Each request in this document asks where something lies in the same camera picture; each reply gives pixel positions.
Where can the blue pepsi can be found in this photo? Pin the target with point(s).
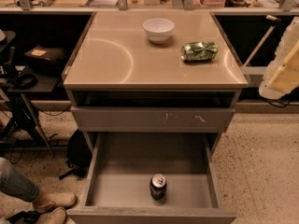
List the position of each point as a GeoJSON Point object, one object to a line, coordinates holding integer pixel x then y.
{"type": "Point", "coordinates": [158, 186]}

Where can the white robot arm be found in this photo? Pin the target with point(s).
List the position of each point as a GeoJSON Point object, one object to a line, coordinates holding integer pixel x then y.
{"type": "Point", "coordinates": [281, 76]}

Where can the grey drawer cabinet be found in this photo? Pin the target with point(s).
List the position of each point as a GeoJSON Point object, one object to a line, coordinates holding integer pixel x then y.
{"type": "Point", "coordinates": [117, 66]}

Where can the closed grey top drawer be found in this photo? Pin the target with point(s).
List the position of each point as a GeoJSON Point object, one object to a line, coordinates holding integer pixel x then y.
{"type": "Point", "coordinates": [152, 120]}

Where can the open grey middle drawer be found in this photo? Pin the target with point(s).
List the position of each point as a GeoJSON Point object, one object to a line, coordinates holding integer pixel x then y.
{"type": "Point", "coordinates": [117, 186]}

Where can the crushed green soda can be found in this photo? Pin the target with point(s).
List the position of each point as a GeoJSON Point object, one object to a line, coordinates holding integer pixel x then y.
{"type": "Point", "coordinates": [199, 51]}

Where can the white ceramic bowl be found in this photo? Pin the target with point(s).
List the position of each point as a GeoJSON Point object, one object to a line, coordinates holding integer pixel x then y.
{"type": "Point", "coordinates": [158, 30]}

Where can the black backpack on floor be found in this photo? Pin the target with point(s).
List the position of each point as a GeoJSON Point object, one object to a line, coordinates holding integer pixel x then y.
{"type": "Point", "coordinates": [78, 156]}

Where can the black bag with label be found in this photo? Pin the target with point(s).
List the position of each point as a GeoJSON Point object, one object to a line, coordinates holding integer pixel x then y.
{"type": "Point", "coordinates": [46, 61]}

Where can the grey side shelf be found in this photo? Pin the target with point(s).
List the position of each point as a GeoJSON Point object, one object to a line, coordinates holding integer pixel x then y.
{"type": "Point", "coordinates": [254, 75]}

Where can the black tripod stand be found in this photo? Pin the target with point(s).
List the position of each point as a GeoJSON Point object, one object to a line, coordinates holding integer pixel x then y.
{"type": "Point", "coordinates": [24, 117]}

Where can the black headphones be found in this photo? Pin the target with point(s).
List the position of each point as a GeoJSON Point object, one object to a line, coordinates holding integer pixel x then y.
{"type": "Point", "coordinates": [23, 81]}

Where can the tan shoe upper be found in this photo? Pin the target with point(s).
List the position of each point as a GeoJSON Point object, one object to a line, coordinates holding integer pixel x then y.
{"type": "Point", "coordinates": [49, 201]}

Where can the tan shoe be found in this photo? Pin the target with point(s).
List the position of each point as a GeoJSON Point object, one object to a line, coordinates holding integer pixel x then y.
{"type": "Point", "coordinates": [49, 201]}
{"type": "Point", "coordinates": [57, 216]}

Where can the tan shoe lower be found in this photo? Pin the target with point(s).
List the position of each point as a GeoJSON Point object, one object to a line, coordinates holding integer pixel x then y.
{"type": "Point", "coordinates": [57, 216]}

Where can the white stick with cork tip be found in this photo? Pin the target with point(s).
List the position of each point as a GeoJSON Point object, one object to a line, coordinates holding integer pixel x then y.
{"type": "Point", "coordinates": [274, 21]}

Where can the person's jeans leg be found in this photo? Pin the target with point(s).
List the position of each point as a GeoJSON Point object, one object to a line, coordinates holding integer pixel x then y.
{"type": "Point", "coordinates": [14, 183]}

